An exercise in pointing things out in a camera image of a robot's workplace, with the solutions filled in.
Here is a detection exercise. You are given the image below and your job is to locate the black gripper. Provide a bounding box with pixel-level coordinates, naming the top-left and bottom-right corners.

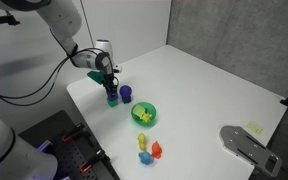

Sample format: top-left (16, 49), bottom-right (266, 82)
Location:
top-left (102, 59), bottom-right (119, 99)

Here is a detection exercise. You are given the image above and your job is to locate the blue cube block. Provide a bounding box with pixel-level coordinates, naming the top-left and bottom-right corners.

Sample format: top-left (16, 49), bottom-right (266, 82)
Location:
top-left (107, 92), bottom-right (119, 102)

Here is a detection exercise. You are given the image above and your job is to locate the dark blue small block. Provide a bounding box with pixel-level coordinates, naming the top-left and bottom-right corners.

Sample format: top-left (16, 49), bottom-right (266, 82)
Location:
top-left (121, 94), bottom-right (133, 105)

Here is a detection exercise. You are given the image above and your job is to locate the lime green block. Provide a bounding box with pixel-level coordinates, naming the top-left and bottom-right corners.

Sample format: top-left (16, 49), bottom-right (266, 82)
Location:
top-left (132, 104), bottom-right (148, 118)

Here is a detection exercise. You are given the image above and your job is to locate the green translucent bowl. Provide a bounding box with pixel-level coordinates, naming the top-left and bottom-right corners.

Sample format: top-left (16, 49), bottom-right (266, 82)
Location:
top-left (130, 101), bottom-right (158, 128)

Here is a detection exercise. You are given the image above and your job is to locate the purple ball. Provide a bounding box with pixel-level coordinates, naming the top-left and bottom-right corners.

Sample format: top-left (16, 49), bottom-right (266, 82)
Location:
top-left (119, 84), bottom-right (133, 98)

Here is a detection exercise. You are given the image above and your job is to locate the yellow star toy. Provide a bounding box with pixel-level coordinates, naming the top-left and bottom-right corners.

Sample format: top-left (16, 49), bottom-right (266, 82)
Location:
top-left (140, 112), bottom-right (153, 123)

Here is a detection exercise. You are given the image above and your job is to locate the black clamp with orange tip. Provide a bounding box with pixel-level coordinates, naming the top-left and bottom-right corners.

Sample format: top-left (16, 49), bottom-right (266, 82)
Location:
top-left (79, 148), bottom-right (107, 174)
top-left (61, 122), bottom-right (87, 144)

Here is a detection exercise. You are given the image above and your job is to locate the yellow toy figure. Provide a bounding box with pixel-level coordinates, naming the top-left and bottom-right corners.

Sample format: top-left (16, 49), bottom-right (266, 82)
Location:
top-left (137, 132), bottom-right (148, 151)

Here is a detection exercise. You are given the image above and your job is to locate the orange toy figure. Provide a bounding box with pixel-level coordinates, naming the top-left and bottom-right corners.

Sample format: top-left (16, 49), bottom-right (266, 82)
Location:
top-left (150, 140), bottom-right (163, 160)

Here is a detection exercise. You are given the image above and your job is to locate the light blue toy figure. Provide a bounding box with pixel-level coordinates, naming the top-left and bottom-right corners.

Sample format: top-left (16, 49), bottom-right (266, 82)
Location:
top-left (137, 150), bottom-right (155, 166)

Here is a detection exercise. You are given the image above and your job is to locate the black perforated base board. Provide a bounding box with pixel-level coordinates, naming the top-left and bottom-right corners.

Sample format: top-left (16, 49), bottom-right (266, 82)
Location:
top-left (18, 109), bottom-right (120, 180)

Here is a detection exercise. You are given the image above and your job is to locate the pale yellow sticky note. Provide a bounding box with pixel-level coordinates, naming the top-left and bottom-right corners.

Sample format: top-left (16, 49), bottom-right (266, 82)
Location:
top-left (245, 120), bottom-right (264, 135)

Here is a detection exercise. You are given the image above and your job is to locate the grey metal plate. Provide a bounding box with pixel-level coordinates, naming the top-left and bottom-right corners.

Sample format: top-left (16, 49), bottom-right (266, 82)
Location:
top-left (219, 124), bottom-right (282, 178)

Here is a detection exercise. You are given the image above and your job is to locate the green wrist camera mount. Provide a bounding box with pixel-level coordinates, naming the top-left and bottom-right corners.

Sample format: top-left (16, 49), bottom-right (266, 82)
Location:
top-left (86, 70), bottom-right (107, 85)

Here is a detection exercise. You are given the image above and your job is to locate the black cable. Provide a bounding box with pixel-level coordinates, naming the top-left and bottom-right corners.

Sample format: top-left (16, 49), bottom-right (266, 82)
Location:
top-left (0, 48), bottom-right (113, 100)
top-left (0, 56), bottom-right (72, 107)

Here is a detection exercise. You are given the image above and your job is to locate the black camera boom bar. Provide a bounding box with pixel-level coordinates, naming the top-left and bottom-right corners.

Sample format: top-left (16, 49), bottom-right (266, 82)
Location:
top-left (0, 9), bottom-right (21, 27)

